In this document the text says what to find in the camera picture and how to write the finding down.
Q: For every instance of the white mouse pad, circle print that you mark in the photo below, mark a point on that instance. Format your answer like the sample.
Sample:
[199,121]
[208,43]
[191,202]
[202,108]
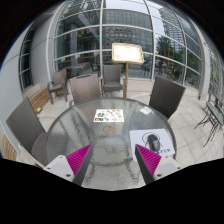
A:
[136,136]

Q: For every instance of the laminated picture menu sheet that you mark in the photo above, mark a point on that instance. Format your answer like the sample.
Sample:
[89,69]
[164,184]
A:
[108,115]

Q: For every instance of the grey wicker armchair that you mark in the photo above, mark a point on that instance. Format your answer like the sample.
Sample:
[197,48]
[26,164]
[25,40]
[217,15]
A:
[111,75]
[59,80]

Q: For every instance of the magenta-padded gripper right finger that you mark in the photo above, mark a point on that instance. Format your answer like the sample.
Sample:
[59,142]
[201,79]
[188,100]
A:
[166,166]

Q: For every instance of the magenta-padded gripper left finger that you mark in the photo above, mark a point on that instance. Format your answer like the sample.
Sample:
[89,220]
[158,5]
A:
[60,166]

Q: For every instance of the brown tape roll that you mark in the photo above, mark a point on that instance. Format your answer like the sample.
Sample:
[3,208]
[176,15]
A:
[103,130]

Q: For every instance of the wooden slat bench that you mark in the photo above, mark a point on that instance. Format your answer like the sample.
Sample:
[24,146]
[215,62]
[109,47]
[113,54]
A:
[7,148]
[38,100]

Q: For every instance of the black computer mouse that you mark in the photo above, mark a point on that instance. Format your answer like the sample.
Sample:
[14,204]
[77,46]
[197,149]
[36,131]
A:
[153,143]

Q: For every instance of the dark metal folding table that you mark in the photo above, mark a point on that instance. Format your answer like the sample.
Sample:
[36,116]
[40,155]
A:
[213,115]

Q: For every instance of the gold menu lectern stand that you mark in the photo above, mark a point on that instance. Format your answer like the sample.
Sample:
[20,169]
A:
[127,53]

